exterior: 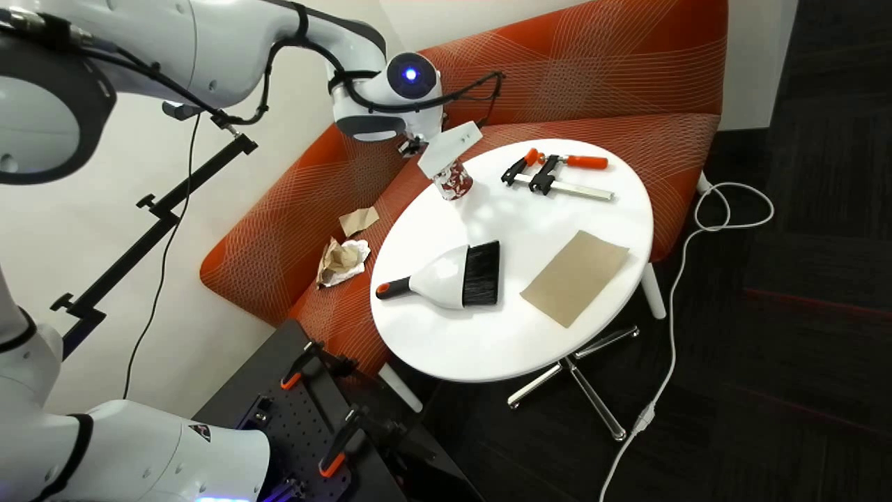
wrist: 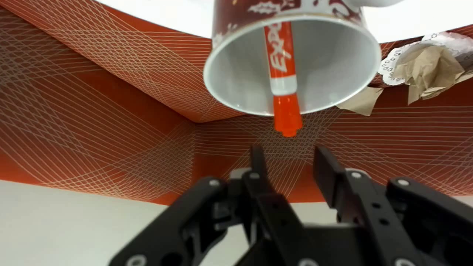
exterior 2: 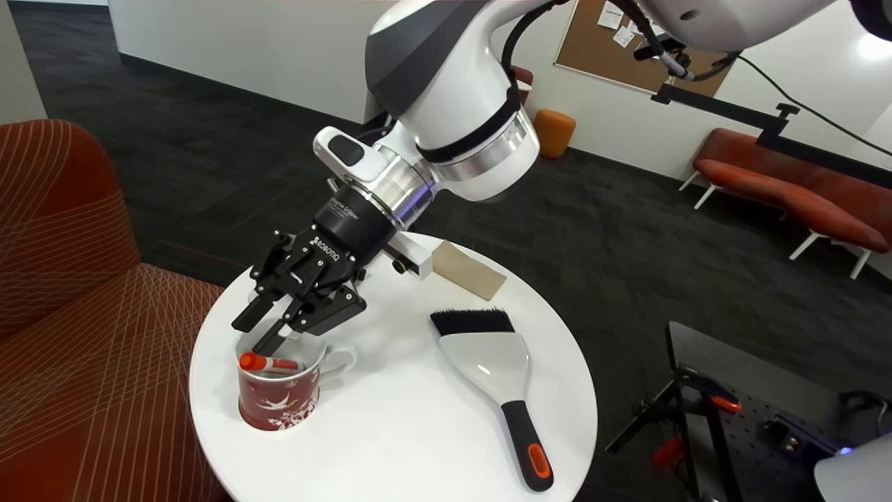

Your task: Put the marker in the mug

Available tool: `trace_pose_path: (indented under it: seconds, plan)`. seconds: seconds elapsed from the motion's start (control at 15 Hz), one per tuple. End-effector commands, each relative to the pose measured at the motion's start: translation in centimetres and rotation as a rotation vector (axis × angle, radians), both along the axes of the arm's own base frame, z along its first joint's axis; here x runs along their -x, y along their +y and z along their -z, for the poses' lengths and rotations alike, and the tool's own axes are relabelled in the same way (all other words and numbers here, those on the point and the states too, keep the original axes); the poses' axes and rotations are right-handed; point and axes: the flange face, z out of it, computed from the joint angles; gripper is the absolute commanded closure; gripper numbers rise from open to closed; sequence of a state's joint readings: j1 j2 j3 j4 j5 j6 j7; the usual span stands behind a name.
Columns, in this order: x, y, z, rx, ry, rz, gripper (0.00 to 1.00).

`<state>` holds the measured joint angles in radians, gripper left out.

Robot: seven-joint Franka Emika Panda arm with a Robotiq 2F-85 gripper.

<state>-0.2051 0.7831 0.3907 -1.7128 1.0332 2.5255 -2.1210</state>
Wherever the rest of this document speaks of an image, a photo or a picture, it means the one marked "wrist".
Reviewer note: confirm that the orange and white marker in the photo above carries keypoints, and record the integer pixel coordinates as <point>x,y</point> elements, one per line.
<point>281,64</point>

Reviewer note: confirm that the red striped sofa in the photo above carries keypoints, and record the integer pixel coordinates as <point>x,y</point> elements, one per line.
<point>98,123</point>

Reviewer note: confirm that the brown paper scrap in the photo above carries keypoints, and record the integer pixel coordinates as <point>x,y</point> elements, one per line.
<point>364,101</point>

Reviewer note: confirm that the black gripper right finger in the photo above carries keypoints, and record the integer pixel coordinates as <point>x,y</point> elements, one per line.
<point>374,208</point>

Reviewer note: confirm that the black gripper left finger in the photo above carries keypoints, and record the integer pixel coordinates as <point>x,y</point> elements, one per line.
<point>256,208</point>

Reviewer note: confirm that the red and white mug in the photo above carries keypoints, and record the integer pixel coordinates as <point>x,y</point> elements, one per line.
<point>325,75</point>

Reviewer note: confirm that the crumpled brown paper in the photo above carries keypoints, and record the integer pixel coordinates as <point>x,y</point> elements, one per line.
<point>423,69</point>

